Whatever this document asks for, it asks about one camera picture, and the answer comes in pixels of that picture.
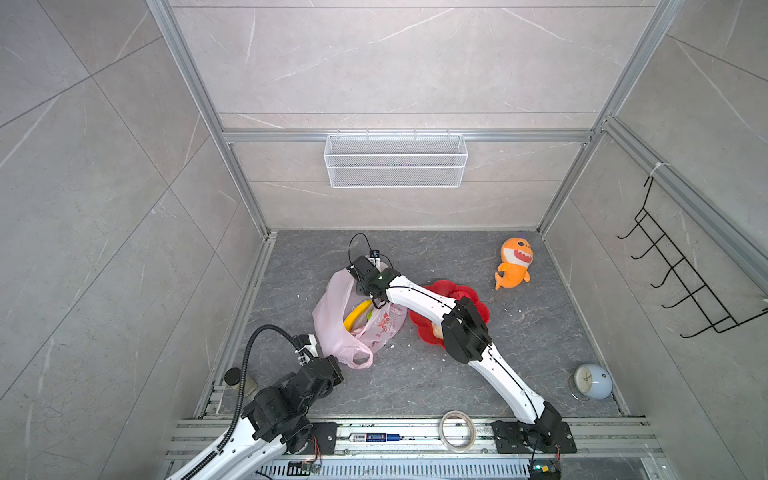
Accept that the pink plastic bag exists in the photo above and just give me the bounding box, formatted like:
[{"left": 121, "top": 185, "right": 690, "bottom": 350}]
[{"left": 312, "top": 268, "right": 408, "bottom": 370}]

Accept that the red flower-shaped plate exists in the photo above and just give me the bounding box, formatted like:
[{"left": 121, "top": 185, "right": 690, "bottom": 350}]
[{"left": 408, "top": 280, "right": 490, "bottom": 347}]

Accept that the peach fake fruit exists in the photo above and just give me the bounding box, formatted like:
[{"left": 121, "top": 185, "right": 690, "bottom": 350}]
[{"left": 431, "top": 323, "right": 443, "bottom": 340}]

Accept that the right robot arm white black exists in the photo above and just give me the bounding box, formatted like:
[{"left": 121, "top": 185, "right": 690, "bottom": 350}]
[{"left": 347, "top": 256, "right": 564, "bottom": 448}]

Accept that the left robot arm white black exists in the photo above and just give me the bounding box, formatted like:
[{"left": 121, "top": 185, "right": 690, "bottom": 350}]
[{"left": 171, "top": 356, "right": 343, "bottom": 479}]

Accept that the yellow fake banana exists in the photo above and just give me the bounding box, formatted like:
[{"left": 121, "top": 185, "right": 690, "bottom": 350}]
[{"left": 343, "top": 300, "right": 373, "bottom": 332}]

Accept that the blue marker pen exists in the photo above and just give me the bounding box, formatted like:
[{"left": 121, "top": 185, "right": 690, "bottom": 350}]
[{"left": 349, "top": 433, "right": 402, "bottom": 443}]

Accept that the small dark-lid jar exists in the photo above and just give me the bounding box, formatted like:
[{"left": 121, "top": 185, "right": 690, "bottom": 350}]
[{"left": 224, "top": 367, "right": 258, "bottom": 397}]

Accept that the clear tape roll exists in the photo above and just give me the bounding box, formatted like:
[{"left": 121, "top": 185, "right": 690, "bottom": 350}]
[{"left": 438, "top": 410, "right": 477, "bottom": 454}]

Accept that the orange shark plush toy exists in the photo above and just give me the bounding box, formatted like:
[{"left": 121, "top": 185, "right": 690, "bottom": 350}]
[{"left": 494, "top": 238, "right": 534, "bottom": 290}]

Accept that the white round alarm clock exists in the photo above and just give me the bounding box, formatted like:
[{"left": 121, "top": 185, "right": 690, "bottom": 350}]
[{"left": 568, "top": 363, "right": 613, "bottom": 401}]

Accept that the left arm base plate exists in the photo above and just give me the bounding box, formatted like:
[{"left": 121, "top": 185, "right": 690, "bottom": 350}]
[{"left": 297, "top": 422, "right": 339, "bottom": 456}]

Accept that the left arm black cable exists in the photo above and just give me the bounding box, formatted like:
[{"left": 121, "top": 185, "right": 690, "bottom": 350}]
[{"left": 215, "top": 324, "right": 301, "bottom": 451}]

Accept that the white wire mesh basket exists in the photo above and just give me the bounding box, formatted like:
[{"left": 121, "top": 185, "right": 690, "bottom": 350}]
[{"left": 323, "top": 133, "right": 469, "bottom": 189}]

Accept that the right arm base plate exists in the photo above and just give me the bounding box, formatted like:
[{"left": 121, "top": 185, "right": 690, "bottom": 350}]
[{"left": 490, "top": 420, "right": 577, "bottom": 454}]

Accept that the black wire hook rack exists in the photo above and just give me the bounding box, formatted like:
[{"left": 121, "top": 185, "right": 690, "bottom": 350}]
[{"left": 616, "top": 176, "right": 767, "bottom": 339}]

